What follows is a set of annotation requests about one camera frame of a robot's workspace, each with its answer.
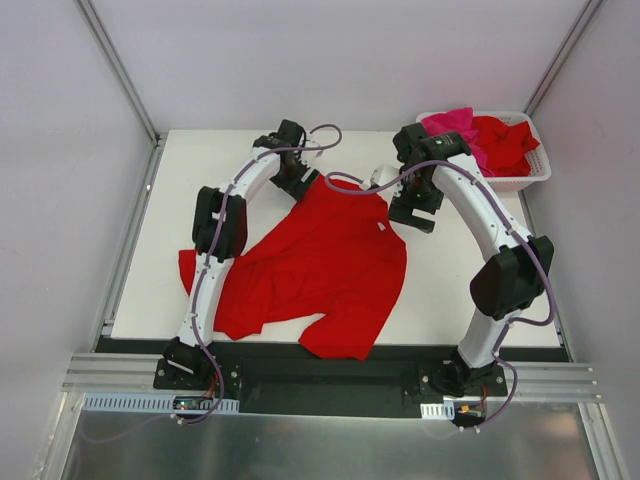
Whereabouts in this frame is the right white cable duct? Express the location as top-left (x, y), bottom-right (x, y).
top-left (420, 401), bottom-right (455, 421)

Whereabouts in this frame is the pink t shirt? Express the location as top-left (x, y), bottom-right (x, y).
top-left (421, 107), bottom-right (493, 177)

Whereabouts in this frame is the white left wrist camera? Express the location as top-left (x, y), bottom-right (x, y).
top-left (299, 140), bottom-right (325, 165)

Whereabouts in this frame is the white cable duct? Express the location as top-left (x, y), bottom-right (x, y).
top-left (420, 401), bottom-right (455, 421)
top-left (83, 393), bottom-right (240, 416)

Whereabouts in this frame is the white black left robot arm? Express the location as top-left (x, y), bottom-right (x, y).
top-left (156, 120), bottom-right (319, 390)

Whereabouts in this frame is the left aluminium frame post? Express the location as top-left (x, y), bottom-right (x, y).
top-left (73, 0), bottom-right (161, 145)

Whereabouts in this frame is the right aluminium frame post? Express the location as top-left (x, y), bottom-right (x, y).
top-left (524, 0), bottom-right (605, 117)

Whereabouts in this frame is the white perforated plastic basket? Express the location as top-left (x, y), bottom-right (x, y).
top-left (416, 109), bottom-right (551, 192)

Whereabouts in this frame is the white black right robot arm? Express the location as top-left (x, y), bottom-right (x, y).
top-left (388, 123), bottom-right (554, 397)

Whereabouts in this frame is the red t shirt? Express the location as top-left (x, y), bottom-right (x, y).
top-left (472, 116), bottom-right (540, 177)
top-left (177, 177), bottom-right (409, 361)

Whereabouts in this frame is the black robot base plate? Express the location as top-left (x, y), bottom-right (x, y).
top-left (153, 342), bottom-right (507, 418)

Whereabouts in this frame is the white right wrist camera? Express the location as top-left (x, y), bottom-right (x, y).
top-left (360, 164), bottom-right (400, 192)

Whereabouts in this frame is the left white cable duct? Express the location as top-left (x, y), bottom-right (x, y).
top-left (83, 393), bottom-right (240, 416)

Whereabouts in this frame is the aluminium frame post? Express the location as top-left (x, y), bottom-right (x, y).
top-left (524, 0), bottom-right (605, 117)
top-left (73, 0), bottom-right (161, 145)

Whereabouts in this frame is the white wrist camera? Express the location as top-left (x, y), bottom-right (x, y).
top-left (360, 164), bottom-right (400, 192)
top-left (299, 140), bottom-right (325, 165)

